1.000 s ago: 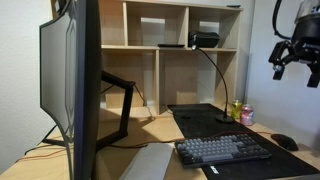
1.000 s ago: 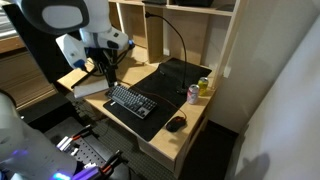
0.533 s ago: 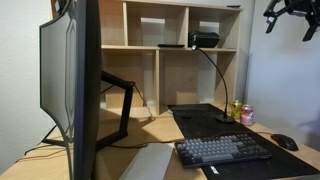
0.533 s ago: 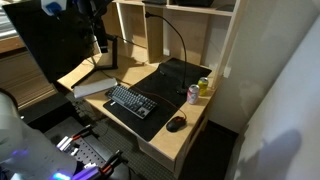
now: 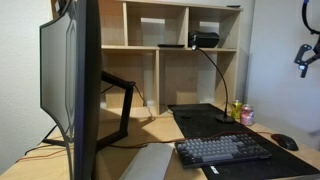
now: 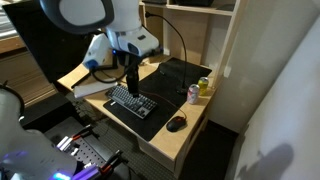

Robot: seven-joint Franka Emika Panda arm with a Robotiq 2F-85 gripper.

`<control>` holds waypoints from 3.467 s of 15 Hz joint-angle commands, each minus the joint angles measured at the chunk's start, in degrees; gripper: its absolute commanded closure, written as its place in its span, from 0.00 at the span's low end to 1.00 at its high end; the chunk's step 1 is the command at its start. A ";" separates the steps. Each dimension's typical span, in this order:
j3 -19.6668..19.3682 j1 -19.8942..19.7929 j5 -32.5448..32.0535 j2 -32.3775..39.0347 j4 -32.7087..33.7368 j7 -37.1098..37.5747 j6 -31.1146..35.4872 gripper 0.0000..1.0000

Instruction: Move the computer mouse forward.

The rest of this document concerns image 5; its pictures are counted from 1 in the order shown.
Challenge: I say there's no yellow drink can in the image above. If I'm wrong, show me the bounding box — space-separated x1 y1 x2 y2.
231 99 243 120

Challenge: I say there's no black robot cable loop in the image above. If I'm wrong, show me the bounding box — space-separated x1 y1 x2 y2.
301 0 320 36

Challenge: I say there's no grey wrist rest pad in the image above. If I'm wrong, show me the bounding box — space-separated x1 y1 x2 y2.
118 143 175 180

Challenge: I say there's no black gooseneck desk lamp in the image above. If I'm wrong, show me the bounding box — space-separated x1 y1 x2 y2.
190 44 236 124

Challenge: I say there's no black computer mouse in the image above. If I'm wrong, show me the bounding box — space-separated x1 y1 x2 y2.
270 133 300 152

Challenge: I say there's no black desk mat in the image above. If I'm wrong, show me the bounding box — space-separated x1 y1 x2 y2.
167 103 320 180

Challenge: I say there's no black box on shelf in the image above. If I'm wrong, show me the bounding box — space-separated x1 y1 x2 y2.
187 30 221 49

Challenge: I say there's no black curved computer monitor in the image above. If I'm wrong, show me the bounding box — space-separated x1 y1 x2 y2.
39 0 103 180

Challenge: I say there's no black monitor cable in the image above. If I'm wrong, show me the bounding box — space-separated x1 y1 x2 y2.
133 84 156 121

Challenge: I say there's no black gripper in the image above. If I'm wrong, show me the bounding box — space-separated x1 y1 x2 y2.
293 37 320 79

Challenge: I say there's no grey black mechanical keyboard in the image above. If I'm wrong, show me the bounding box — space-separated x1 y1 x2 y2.
174 133 273 169

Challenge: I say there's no pink drink can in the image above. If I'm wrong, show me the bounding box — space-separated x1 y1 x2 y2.
240 103 255 127

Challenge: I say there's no wooden cubby shelf unit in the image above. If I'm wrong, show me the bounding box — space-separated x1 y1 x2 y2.
50 0 244 118

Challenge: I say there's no black angular monitor stand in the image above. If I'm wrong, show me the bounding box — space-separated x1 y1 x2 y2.
41 70 137 151

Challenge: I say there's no flat black device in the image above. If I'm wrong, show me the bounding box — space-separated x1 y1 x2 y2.
157 43 186 49

